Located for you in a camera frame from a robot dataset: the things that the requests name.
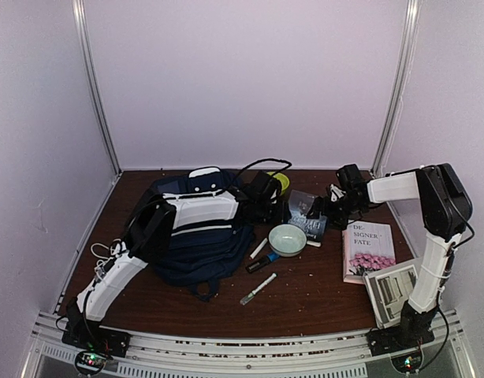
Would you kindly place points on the left aluminium corner post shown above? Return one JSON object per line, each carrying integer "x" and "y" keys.
{"x": 93, "y": 85}

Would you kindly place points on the white charger with cable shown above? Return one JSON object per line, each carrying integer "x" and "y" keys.
{"x": 102, "y": 256}

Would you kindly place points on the right aluminium corner post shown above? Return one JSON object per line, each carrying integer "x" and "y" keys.
{"x": 405, "y": 59}

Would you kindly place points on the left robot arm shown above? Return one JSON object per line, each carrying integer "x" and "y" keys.
{"x": 85, "y": 312}

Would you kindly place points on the dark cover book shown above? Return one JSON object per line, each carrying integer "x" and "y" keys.
{"x": 298, "y": 204}

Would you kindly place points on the white book pink flowers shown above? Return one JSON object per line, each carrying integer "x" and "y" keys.
{"x": 367, "y": 247}

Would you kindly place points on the black white photo magazine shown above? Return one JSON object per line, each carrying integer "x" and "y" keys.
{"x": 389, "y": 289}

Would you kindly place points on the aluminium front rail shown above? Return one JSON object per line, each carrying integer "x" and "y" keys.
{"x": 344, "y": 354}

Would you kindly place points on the white green marker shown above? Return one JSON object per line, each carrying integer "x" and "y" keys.
{"x": 247, "y": 298}

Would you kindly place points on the pale blue ceramic bowl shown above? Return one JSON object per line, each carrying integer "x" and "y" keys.
{"x": 287, "y": 240}

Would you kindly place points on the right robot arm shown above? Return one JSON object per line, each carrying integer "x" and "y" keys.
{"x": 446, "y": 210}

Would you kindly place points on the black blue highlighter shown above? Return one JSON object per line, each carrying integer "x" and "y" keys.
{"x": 261, "y": 263}

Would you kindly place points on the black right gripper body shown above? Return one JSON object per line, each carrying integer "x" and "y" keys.
{"x": 330, "y": 206}

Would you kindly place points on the navy blue student backpack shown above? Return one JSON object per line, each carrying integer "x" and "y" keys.
{"x": 192, "y": 229}

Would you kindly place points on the aluminium corner post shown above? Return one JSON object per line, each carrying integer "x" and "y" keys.
{"x": 405, "y": 59}
{"x": 93, "y": 85}

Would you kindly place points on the white red marker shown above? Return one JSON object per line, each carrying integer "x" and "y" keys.
{"x": 258, "y": 249}

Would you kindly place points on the lime green bowl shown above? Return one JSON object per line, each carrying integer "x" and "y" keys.
{"x": 282, "y": 178}

